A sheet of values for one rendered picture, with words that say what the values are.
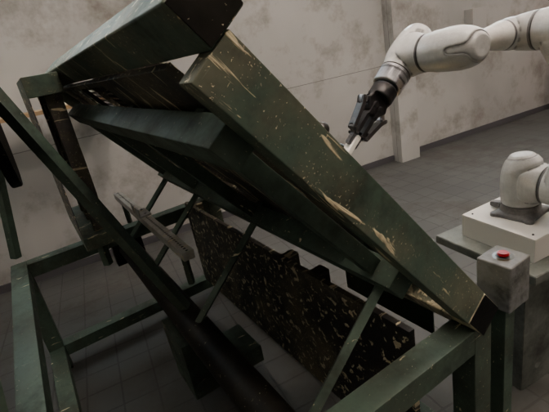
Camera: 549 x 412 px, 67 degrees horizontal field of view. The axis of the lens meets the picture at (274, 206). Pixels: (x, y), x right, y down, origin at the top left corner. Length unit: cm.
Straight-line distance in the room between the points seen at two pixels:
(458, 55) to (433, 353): 85
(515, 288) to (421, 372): 47
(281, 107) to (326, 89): 438
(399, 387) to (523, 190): 102
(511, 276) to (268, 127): 106
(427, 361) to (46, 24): 399
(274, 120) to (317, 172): 14
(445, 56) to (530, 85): 656
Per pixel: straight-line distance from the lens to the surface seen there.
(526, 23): 170
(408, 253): 108
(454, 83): 647
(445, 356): 141
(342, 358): 124
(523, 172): 195
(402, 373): 134
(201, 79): 69
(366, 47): 546
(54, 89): 214
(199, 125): 87
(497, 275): 158
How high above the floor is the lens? 173
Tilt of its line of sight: 21 degrees down
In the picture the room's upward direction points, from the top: 11 degrees counter-clockwise
